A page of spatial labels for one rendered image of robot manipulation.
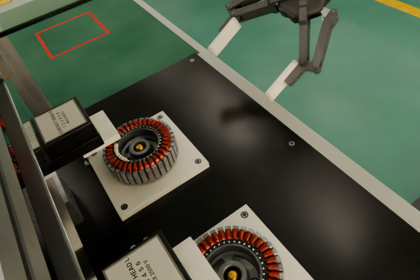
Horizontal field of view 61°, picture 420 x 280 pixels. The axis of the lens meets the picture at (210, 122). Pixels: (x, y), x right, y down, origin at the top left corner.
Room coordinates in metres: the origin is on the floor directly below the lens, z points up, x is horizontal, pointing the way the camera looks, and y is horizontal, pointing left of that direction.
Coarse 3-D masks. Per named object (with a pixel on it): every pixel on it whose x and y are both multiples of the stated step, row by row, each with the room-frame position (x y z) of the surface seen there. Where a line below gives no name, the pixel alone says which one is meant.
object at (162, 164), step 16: (128, 128) 0.41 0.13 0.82; (144, 128) 0.41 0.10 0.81; (160, 128) 0.40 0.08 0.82; (112, 144) 0.39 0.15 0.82; (128, 144) 0.40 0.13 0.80; (144, 144) 0.38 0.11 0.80; (160, 144) 0.37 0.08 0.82; (176, 144) 0.37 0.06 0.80; (112, 160) 0.35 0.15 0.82; (128, 160) 0.35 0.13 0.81; (144, 160) 0.34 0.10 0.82; (160, 160) 0.34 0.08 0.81; (128, 176) 0.32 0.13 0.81; (144, 176) 0.32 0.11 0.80; (160, 176) 0.33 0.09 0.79
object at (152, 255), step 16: (144, 240) 0.16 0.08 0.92; (160, 240) 0.16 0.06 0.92; (192, 240) 0.17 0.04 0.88; (128, 256) 0.15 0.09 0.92; (144, 256) 0.14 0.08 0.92; (160, 256) 0.14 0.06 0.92; (176, 256) 0.14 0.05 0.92; (192, 256) 0.15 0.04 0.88; (112, 272) 0.14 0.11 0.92; (128, 272) 0.13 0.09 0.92; (144, 272) 0.13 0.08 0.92; (160, 272) 0.13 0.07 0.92; (176, 272) 0.13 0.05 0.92; (192, 272) 0.14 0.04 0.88; (208, 272) 0.14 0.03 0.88
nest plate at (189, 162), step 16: (160, 112) 0.47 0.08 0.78; (176, 128) 0.43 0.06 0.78; (192, 144) 0.38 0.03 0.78; (96, 160) 0.39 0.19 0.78; (176, 160) 0.36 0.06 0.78; (192, 160) 0.35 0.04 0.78; (112, 176) 0.35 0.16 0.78; (176, 176) 0.33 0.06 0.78; (192, 176) 0.33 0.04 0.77; (112, 192) 0.32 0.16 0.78; (128, 192) 0.32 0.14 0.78; (144, 192) 0.31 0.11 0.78; (160, 192) 0.31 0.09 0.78; (128, 208) 0.29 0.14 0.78
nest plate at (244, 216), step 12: (228, 216) 0.25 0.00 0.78; (240, 216) 0.24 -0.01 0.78; (252, 216) 0.24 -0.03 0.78; (216, 228) 0.23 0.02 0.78; (240, 228) 0.22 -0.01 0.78; (252, 228) 0.22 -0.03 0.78; (264, 228) 0.22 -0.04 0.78; (276, 240) 0.20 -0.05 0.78; (288, 252) 0.18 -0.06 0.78; (216, 264) 0.18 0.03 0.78; (288, 264) 0.17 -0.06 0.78; (300, 264) 0.16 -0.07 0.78; (288, 276) 0.15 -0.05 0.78; (300, 276) 0.15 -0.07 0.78
